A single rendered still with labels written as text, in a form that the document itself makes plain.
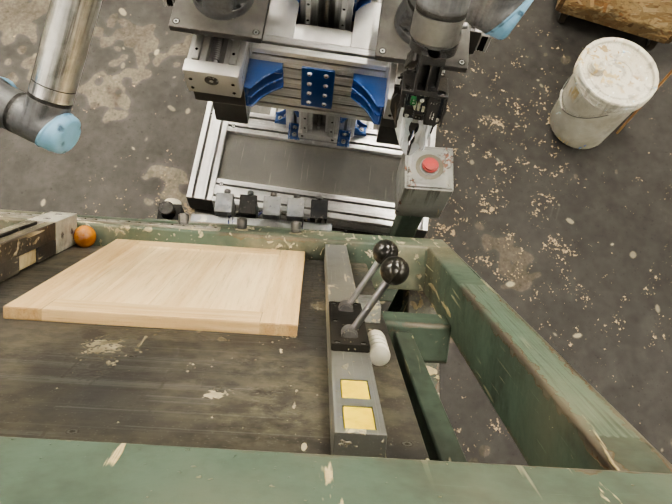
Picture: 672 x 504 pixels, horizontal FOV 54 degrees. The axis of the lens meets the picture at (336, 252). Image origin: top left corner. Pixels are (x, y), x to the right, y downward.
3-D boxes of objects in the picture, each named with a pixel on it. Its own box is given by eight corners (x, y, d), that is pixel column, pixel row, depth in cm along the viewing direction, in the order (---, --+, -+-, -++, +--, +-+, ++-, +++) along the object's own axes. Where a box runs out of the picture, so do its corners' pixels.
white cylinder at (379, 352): (389, 367, 91) (384, 347, 98) (391, 346, 90) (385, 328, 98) (368, 366, 90) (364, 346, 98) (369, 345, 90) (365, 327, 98)
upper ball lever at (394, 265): (355, 344, 90) (413, 263, 88) (357, 353, 86) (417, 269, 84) (332, 329, 89) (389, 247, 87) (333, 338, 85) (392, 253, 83)
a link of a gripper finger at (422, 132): (406, 169, 110) (417, 121, 104) (407, 150, 115) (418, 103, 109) (425, 172, 110) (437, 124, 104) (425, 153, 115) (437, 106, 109)
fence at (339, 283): (345, 262, 156) (346, 245, 155) (383, 473, 63) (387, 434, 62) (324, 260, 156) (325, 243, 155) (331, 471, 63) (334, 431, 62)
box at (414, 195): (438, 179, 180) (453, 146, 163) (438, 220, 175) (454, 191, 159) (394, 176, 179) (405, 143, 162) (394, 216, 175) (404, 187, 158)
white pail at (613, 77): (617, 98, 282) (677, 25, 238) (618, 160, 271) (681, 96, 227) (543, 87, 281) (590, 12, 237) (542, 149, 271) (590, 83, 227)
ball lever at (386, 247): (351, 317, 101) (401, 246, 99) (352, 325, 98) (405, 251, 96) (330, 304, 101) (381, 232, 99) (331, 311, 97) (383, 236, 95)
